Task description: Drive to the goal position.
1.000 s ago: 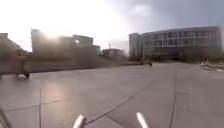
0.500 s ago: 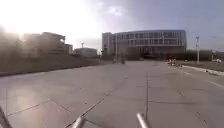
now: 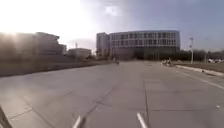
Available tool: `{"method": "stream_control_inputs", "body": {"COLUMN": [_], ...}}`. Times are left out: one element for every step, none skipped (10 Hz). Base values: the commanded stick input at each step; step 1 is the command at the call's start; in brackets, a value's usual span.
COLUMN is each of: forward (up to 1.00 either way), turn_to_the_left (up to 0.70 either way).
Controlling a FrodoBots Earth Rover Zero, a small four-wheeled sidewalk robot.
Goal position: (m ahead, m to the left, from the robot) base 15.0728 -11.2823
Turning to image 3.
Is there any low wall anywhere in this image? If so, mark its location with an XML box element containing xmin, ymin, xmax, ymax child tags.
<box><xmin>0</xmin><ymin>59</ymin><xmax>113</xmax><ymax>78</ymax></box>

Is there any robot's own part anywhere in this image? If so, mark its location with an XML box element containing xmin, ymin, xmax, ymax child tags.
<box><xmin>72</xmin><ymin>115</ymin><xmax>83</xmax><ymax>128</ymax></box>
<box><xmin>135</xmin><ymin>112</ymin><xmax>149</xmax><ymax>128</ymax></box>

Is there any pole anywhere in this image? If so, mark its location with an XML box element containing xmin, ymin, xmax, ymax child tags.
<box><xmin>188</xmin><ymin>36</ymin><xmax>195</xmax><ymax>65</ymax></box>

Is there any curved multi-storey building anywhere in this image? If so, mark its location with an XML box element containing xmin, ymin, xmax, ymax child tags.
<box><xmin>95</xmin><ymin>29</ymin><xmax>181</xmax><ymax>61</ymax></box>

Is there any small low building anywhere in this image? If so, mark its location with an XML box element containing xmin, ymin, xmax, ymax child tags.
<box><xmin>67</xmin><ymin>47</ymin><xmax>93</xmax><ymax>61</ymax></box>

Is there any pale kerb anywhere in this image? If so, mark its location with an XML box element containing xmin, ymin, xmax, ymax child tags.
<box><xmin>174</xmin><ymin>64</ymin><xmax>224</xmax><ymax>78</ymax></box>

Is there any row of dark trees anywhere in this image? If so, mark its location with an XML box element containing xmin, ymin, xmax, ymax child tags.
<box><xmin>133</xmin><ymin>49</ymin><xmax>224</xmax><ymax>63</ymax></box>

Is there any dark block building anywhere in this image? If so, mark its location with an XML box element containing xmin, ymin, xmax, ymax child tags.
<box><xmin>0</xmin><ymin>31</ymin><xmax>68</xmax><ymax>61</ymax></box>

